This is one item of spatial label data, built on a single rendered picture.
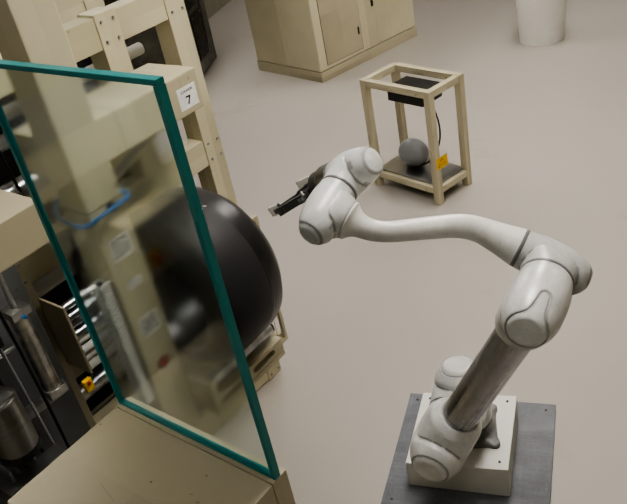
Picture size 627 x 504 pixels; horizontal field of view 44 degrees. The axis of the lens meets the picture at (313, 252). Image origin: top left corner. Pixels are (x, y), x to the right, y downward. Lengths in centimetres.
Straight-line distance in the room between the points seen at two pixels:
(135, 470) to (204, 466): 17
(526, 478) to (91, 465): 131
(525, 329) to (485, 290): 260
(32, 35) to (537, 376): 271
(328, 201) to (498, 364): 58
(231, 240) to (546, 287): 106
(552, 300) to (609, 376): 207
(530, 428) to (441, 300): 175
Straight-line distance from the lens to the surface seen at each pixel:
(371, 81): 517
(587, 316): 418
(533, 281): 181
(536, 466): 258
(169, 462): 193
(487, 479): 246
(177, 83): 276
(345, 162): 197
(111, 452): 202
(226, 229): 246
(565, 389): 377
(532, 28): 775
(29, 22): 210
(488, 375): 199
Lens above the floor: 259
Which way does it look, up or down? 32 degrees down
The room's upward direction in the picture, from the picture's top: 12 degrees counter-clockwise
